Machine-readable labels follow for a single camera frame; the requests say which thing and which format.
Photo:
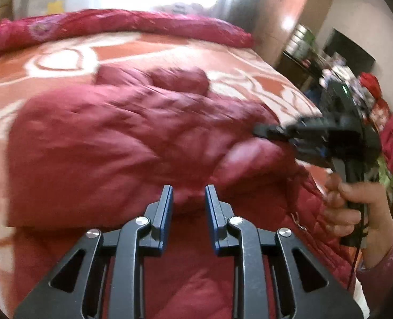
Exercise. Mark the person's right hand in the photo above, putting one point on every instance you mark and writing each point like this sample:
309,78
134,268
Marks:
379,212

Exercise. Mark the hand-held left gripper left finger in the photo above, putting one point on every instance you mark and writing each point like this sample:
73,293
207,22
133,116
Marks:
163,219

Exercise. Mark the orange and white patterned blanket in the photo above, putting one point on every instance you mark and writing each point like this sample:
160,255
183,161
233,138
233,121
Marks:
67,59

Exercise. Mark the dark cabinet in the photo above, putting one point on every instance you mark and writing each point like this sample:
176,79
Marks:
296,69

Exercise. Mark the black flat screen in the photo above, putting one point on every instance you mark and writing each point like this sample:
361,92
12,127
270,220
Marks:
349,51

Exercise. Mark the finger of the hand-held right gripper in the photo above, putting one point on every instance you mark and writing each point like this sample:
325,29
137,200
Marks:
276,130
311,149

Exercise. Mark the red quilted jacket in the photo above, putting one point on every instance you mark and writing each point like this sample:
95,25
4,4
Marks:
116,139

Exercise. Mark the yellow object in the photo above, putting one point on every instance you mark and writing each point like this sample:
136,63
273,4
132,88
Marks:
55,7

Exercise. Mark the person's right forearm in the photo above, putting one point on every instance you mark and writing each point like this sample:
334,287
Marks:
387,265

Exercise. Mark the pile of red clothes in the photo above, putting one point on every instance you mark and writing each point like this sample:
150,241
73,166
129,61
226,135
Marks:
391,133

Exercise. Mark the rolled red quilt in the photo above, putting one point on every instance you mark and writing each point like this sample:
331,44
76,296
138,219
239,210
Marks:
116,23

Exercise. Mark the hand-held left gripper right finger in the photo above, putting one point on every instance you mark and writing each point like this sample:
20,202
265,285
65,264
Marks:
213,219

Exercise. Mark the brown wooden wardrobe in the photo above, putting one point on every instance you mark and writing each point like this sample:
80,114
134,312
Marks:
283,23

